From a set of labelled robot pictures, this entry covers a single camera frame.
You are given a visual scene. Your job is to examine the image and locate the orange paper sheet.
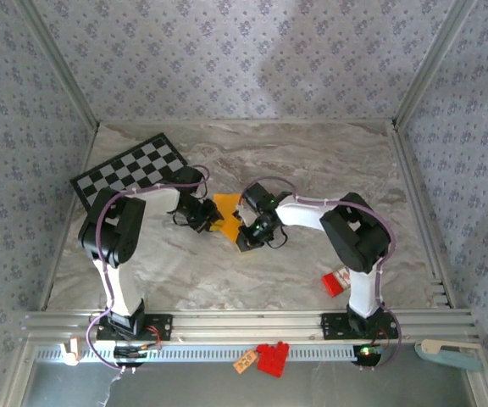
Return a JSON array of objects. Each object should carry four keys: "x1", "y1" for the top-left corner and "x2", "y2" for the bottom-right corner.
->
[{"x1": 211, "y1": 192, "x2": 250, "y2": 246}]

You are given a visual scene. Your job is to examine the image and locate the red and white small box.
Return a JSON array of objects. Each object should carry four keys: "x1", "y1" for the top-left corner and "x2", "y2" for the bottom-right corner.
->
[{"x1": 321, "y1": 266, "x2": 353, "y2": 298}]

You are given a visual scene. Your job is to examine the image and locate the black and grey checkerboard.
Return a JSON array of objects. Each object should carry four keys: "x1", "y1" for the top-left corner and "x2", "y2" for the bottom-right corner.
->
[{"x1": 69, "y1": 131, "x2": 191, "y2": 212}]

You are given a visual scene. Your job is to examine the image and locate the red toy brick block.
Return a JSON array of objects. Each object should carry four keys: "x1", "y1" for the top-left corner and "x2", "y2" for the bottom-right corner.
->
[{"x1": 255, "y1": 341, "x2": 291, "y2": 378}]

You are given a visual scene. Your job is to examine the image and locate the orange paper tag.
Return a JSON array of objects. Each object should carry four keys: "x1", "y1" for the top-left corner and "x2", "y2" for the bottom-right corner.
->
[{"x1": 232, "y1": 348, "x2": 257, "y2": 375}]

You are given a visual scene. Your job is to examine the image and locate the beige plastic hook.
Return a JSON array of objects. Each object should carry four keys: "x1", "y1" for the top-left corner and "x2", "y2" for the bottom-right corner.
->
[{"x1": 59, "y1": 337, "x2": 82, "y2": 366}]

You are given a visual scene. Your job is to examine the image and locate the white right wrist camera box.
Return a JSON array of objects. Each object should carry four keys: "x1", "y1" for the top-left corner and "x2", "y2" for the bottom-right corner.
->
[{"x1": 234, "y1": 204, "x2": 254, "y2": 226}]

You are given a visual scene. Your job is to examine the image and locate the thin black left camera cable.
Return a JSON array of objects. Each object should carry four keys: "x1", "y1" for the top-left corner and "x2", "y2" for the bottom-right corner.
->
[{"x1": 172, "y1": 209, "x2": 195, "y2": 228}]

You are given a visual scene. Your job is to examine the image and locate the thin black camera cable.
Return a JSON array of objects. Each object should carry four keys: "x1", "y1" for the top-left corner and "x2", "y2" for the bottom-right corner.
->
[
  {"x1": 172, "y1": 209, "x2": 195, "y2": 228},
  {"x1": 267, "y1": 226, "x2": 289, "y2": 250}
]

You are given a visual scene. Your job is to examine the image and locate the thin black right camera cable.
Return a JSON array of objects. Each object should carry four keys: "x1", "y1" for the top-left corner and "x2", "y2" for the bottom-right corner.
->
[{"x1": 267, "y1": 226, "x2": 289, "y2": 250}]

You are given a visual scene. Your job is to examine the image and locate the long aluminium base rail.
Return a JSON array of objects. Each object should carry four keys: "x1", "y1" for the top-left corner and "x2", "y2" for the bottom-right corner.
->
[{"x1": 21, "y1": 309, "x2": 480, "y2": 343}]

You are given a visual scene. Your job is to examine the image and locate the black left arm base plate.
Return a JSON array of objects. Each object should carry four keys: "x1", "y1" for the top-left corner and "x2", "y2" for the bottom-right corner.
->
[{"x1": 96, "y1": 312, "x2": 174, "y2": 342}]

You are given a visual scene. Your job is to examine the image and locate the grey slotted cable duct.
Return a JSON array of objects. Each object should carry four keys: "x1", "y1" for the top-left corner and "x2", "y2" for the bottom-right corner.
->
[{"x1": 36, "y1": 343, "x2": 358, "y2": 364}]

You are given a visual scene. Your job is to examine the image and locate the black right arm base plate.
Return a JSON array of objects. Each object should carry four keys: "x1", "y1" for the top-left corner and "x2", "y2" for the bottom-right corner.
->
[{"x1": 320, "y1": 312, "x2": 400, "y2": 340}]

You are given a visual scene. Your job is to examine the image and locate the aluminium side rail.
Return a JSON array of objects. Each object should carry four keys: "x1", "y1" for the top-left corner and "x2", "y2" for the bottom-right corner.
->
[{"x1": 390, "y1": 120, "x2": 457, "y2": 309}]

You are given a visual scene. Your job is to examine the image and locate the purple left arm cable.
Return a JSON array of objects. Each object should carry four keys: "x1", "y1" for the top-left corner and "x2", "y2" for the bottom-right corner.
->
[{"x1": 85, "y1": 164, "x2": 210, "y2": 375}]

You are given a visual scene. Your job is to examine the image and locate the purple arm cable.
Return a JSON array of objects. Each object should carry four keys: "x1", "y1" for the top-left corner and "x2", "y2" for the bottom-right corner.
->
[
  {"x1": 85, "y1": 164, "x2": 210, "y2": 375},
  {"x1": 241, "y1": 176, "x2": 403, "y2": 373}
]

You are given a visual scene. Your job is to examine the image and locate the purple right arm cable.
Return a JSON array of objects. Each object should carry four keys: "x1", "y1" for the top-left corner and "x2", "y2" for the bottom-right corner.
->
[{"x1": 241, "y1": 176, "x2": 403, "y2": 373}]

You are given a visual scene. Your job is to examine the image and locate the teal handle tool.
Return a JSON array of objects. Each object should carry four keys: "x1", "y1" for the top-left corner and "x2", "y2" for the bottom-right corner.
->
[{"x1": 413, "y1": 338, "x2": 482, "y2": 373}]

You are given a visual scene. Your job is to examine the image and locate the aluminium frame post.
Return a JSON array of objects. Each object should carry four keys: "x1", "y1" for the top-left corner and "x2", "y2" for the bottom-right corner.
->
[{"x1": 393, "y1": 0, "x2": 479, "y2": 126}]

